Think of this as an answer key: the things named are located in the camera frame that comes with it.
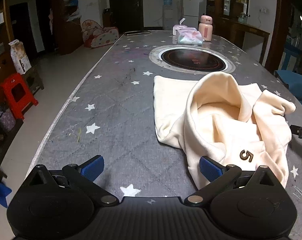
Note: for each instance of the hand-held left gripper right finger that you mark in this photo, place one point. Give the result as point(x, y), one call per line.
point(211, 169)

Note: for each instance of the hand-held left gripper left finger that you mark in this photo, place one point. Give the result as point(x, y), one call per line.
point(92, 168)

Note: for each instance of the cream sweatshirt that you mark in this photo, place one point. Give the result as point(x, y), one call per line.
point(216, 120)

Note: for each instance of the blue upholstered chair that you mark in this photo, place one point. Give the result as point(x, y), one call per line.
point(296, 83)

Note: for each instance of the grey star-printed table cover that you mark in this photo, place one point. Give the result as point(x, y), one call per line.
point(116, 105)

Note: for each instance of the purple bag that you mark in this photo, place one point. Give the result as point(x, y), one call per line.
point(6, 117)

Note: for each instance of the red plastic stool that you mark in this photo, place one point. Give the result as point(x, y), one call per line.
point(16, 92)

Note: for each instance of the round black induction hob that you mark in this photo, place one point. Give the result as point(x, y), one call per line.
point(193, 60)

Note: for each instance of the dark wooden side table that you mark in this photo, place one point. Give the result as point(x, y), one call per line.
point(248, 30)

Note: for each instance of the glass jar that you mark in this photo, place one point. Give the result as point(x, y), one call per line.
point(243, 18)

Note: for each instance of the white printed paper bag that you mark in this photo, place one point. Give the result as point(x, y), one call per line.
point(19, 57)

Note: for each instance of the clear plastic tissue pack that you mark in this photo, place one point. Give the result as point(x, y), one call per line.
point(189, 37)

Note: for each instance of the dark wooden shelf unit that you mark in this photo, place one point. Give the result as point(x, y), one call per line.
point(66, 30)

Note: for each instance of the pink water bottle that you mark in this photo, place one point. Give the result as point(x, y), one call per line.
point(205, 28)

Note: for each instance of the dark remote control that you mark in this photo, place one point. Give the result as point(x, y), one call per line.
point(137, 32)

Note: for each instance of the white water dispenser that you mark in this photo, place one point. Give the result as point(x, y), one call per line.
point(168, 17)

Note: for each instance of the white refrigerator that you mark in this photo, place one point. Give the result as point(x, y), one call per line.
point(191, 5)

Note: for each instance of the dark wooden door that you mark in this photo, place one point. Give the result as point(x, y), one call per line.
point(126, 2)

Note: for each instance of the white wall socket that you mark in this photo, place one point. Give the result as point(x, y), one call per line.
point(263, 10)

